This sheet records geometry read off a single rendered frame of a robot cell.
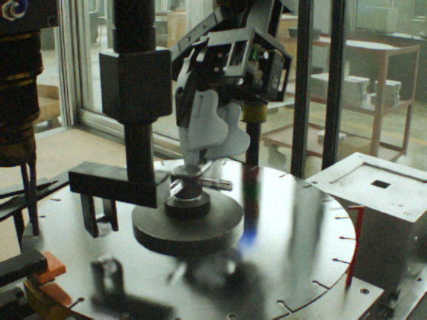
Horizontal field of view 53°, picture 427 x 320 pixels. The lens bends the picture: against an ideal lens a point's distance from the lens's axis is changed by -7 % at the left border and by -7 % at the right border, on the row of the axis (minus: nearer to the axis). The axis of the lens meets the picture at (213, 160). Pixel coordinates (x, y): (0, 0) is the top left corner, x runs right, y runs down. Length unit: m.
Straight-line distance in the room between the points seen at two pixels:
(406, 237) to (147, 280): 0.36
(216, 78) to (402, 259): 0.35
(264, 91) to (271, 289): 0.20
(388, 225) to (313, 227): 0.18
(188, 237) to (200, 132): 0.11
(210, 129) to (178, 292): 0.17
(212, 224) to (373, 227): 0.27
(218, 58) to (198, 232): 0.18
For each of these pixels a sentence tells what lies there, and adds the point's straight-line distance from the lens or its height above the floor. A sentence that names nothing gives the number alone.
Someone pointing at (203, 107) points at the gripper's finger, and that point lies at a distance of 0.46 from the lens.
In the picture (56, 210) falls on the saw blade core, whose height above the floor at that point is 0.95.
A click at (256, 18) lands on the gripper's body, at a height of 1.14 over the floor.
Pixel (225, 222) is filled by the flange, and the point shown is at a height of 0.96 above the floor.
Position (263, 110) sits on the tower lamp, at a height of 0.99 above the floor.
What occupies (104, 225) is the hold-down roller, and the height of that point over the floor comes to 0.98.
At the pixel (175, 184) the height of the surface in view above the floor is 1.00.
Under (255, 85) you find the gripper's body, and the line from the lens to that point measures 0.45.
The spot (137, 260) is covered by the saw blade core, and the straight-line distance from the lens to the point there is 0.40.
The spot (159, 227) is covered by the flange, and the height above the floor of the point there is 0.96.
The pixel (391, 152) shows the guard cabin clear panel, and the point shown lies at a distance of 0.82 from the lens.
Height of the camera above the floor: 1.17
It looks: 21 degrees down
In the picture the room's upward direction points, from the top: straight up
